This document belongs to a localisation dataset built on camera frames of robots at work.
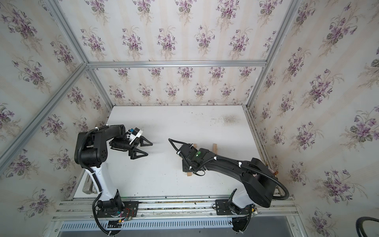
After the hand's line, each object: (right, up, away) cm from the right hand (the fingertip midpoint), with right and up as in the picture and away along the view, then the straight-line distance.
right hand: (189, 167), depth 82 cm
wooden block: (0, -2, -3) cm, 4 cm away
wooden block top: (+17, +8, +13) cm, 23 cm away
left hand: (-23, +9, 0) cm, 24 cm away
